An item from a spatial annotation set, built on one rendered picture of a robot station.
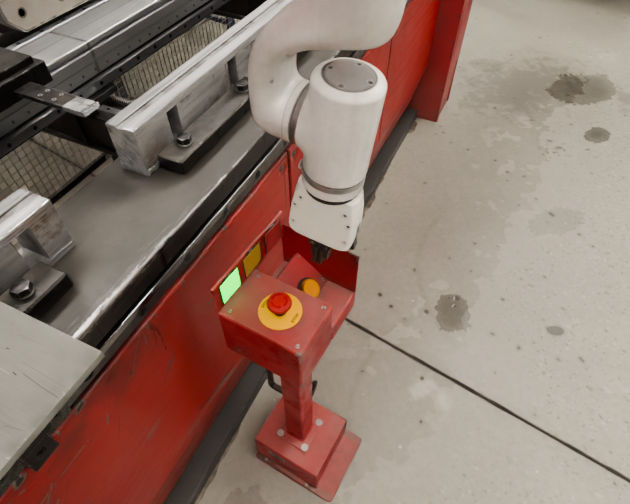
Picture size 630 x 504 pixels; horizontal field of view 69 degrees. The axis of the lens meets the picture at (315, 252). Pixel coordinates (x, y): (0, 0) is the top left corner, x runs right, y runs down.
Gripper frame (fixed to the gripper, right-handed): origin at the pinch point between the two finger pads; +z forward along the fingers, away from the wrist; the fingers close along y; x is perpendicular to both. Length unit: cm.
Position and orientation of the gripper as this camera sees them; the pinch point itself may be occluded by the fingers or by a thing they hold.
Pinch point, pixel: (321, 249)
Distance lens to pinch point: 74.7
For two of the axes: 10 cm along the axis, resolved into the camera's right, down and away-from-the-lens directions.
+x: 4.4, -7.0, 5.6
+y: 9.0, 4.0, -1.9
